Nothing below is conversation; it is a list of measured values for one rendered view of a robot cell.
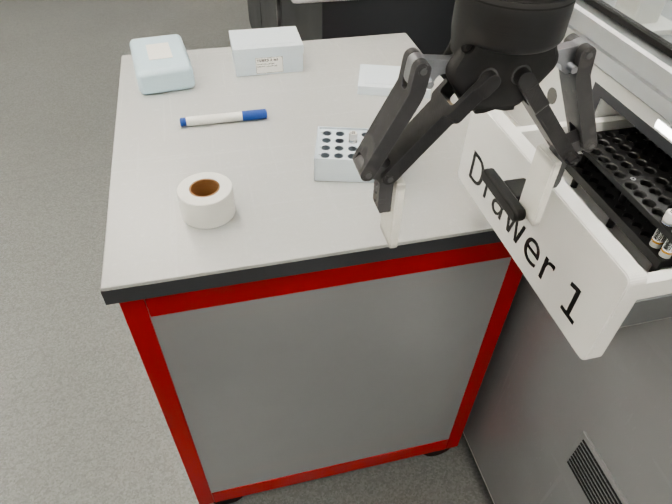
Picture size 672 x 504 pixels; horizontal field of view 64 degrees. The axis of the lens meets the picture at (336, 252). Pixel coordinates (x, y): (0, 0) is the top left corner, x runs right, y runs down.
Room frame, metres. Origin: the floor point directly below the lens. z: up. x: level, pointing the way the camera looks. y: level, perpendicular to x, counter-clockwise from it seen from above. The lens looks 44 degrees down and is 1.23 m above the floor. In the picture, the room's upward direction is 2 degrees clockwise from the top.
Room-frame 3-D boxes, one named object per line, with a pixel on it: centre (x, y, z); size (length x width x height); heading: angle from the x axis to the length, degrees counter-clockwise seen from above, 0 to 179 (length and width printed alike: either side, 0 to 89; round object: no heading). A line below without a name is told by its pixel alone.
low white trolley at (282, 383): (0.78, 0.07, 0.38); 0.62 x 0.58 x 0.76; 15
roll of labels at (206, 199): (0.55, 0.17, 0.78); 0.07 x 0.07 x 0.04
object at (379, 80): (0.92, -0.10, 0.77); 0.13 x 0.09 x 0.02; 86
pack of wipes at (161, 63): (0.93, 0.32, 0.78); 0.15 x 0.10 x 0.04; 21
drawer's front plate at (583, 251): (0.43, -0.20, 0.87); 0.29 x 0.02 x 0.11; 15
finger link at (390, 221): (0.35, -0.05, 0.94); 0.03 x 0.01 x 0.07; 15
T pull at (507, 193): (0.42, -0.17, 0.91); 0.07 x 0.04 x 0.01; 15
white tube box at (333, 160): (0.66, -0.03, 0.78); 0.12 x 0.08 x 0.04; 89
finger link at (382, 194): (0.35, -0.03, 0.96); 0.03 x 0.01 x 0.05; 105
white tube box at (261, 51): (0.98, 0.14, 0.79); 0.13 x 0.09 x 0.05; 104
